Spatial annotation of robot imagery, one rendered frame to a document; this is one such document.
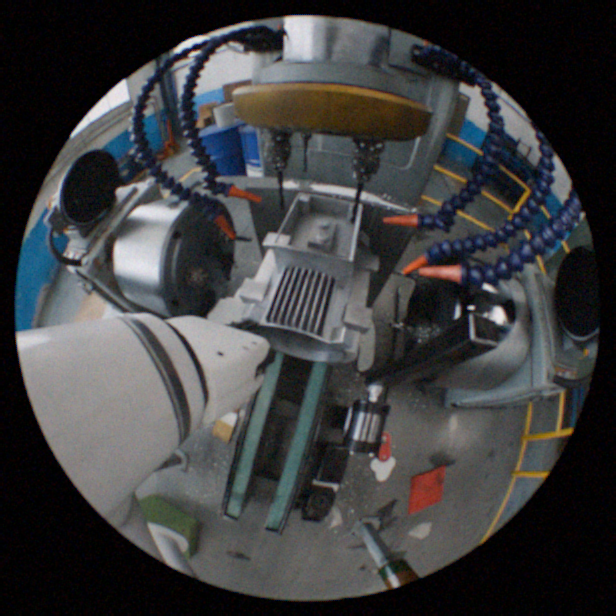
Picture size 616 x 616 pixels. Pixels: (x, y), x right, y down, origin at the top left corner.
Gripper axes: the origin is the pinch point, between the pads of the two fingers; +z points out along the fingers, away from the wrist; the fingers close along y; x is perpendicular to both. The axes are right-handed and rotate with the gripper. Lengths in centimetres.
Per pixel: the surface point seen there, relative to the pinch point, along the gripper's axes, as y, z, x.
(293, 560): 20, -6, -68
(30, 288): -538, 8, -87
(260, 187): -5.9, 6.4, 22.5
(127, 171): -422, 176, 169
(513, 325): 37.7, -2.0, 10.1
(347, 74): 7.7, -17.2, 21.7
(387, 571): 33, -17, -36
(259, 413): 1.6, 9.4, -17.7
